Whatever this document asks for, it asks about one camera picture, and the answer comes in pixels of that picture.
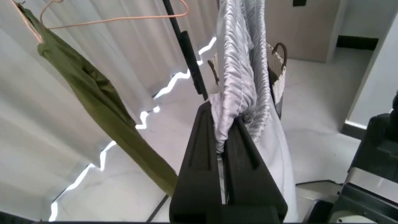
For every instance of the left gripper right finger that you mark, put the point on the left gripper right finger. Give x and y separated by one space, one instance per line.
248 186

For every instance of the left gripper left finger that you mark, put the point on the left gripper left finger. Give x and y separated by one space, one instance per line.
199 180

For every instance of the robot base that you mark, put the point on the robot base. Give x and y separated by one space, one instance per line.
373 174

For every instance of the pale grey shorts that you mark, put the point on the pale grey shorts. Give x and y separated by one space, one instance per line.
239 77

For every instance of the black clothes rack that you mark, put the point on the black clothes rack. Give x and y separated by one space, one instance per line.
189 62

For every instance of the green long-sleeved shirt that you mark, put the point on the green long-sleeved shirt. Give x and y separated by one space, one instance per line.
99 102

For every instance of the white laundry basket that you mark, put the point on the white laundry basket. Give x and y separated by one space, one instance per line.
276 71

